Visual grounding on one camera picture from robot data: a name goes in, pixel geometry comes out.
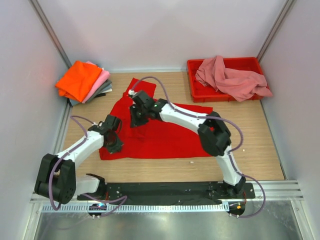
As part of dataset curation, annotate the red t shirt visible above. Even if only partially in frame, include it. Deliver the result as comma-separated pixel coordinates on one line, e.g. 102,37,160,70
99,78,209,161

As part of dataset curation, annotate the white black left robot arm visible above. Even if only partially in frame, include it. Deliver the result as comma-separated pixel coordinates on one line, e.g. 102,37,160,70
34,114,124,211

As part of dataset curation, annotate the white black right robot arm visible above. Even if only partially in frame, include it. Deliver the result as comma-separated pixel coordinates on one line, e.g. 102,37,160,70
128,90,246,198

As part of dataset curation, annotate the black folded t shirt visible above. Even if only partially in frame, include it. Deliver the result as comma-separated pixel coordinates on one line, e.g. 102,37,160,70
94,92,108,98

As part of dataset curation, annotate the white folded t shirt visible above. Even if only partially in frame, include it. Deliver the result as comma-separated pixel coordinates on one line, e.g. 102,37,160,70
98,88,113,95

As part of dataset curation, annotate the teal folded t shirt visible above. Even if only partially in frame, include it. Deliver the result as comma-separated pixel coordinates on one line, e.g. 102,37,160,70
69,86,112,106

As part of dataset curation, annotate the grey folded t shirt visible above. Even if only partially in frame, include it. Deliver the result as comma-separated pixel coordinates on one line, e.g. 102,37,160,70
85,80,112,103

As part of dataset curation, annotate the pink folded t shirt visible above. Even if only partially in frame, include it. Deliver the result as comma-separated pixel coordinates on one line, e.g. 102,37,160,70
82,68,110,104

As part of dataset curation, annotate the red plastic bin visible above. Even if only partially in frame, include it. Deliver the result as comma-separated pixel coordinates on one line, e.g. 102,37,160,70
187,55,273,103

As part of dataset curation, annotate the orange folded t shirt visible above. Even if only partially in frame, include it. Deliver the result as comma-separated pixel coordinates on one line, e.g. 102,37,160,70
55,60,102,102

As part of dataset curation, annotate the dusty pink crumpled t shirt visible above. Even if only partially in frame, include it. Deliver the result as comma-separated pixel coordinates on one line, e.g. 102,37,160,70
195,55,273,102

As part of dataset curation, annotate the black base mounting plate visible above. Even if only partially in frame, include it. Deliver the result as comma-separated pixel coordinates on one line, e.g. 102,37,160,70
88,181,256,206

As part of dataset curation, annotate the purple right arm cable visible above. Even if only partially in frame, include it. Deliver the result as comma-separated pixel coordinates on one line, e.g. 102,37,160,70
129,76,266,220

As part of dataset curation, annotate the white slotted cable duct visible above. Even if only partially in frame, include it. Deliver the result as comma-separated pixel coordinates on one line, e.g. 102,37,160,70
41,202,229,213

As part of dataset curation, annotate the left corner aluminium post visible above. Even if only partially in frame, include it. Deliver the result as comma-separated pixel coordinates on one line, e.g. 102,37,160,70
29,0,72,68

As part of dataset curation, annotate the corner aluminium post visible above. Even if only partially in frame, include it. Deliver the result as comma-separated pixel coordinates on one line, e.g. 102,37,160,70
29,0,72,68
256,0,297,63

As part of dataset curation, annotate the right corner aluminium post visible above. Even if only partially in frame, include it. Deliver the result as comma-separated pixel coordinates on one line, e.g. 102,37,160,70
256,0,297,63

